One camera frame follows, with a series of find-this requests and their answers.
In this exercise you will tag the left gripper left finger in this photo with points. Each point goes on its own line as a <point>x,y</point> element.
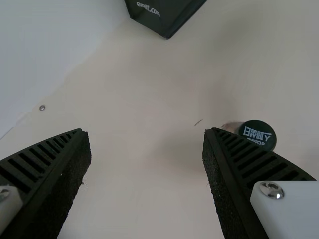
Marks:
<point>42,179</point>

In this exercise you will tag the dark coffee bottle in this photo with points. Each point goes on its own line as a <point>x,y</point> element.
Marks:
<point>259,134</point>

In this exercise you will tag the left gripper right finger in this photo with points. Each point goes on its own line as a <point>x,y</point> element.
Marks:
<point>239,179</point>

